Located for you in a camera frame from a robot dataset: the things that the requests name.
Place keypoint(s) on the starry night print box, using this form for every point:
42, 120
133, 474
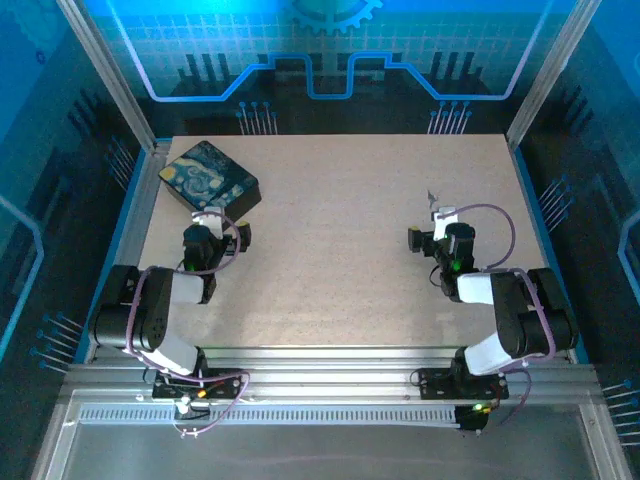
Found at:
205, 175

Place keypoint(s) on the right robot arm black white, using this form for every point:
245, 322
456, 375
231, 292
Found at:
540, 325

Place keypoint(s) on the black connector box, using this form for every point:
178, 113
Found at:
472, 417

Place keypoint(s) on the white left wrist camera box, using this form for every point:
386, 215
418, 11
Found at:
215, 225

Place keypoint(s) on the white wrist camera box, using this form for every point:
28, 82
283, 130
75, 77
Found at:
445, 215
215, 225

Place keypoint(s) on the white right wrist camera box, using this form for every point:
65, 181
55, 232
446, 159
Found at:
445, 215

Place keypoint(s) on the aluminium side rail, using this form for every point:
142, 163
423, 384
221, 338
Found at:
145, 210

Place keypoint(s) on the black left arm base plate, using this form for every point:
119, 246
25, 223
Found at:
225, 387

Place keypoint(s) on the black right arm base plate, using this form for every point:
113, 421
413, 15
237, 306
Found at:
435, 385

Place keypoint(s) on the aluminium cross rail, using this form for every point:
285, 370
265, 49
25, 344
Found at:
325, 370

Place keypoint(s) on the aluminium frame post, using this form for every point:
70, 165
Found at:
550, 75
107, 75

